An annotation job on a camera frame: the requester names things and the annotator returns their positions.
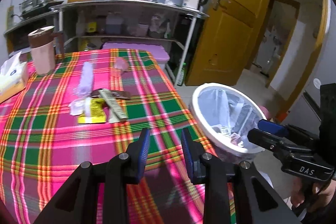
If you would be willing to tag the green bottle on floor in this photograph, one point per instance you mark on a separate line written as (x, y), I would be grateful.
(181, 75)

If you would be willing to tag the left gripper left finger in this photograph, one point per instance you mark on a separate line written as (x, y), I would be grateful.
(124, 169)

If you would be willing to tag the white trash bin with liner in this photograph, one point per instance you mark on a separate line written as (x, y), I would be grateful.
(225, 116)

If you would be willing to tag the green barcode snack wrapper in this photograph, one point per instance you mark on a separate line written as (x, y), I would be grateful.
(116, 113)

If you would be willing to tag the power strip on wall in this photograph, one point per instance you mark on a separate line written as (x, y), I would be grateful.
(10, 17)

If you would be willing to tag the blue jug on shelf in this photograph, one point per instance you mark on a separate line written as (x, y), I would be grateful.
(113, 23)

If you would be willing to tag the tissue pack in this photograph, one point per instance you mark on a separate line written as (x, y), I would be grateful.
(14, 76)

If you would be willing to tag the dark brown flat wrapper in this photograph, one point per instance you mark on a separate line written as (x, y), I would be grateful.
(120, 95)

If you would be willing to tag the person's right hand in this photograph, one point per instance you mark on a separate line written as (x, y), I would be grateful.
(324, 197)

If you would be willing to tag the yellow snack wrapper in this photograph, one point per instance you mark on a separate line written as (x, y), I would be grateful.
(93, 111)

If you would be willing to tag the steel pot with lid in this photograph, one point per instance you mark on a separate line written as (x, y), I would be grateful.
(29, 5)

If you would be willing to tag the black induction cooker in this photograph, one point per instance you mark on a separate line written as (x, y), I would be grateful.
(41, 9)

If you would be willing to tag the pink clear plastic cup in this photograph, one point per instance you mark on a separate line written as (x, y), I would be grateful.
(120, 66)

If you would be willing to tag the pink brown lidded pitcher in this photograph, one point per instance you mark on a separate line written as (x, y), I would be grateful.
(41, 42)

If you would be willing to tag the pink plastic stool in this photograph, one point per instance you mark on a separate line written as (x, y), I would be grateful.
(266, 112)

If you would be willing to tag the yellow wooden door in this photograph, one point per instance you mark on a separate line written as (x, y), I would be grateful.
(226, 42)

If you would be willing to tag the plaid pink green tablecloth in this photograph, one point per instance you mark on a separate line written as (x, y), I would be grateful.
(42, 144)

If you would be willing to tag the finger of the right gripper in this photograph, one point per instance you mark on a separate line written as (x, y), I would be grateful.
(272, 128)
(264, 140)

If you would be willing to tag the white metal kitchen shelf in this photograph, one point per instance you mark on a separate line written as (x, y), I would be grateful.
(141, 20)

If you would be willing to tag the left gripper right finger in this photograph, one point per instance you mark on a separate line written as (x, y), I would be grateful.
(207, 169)

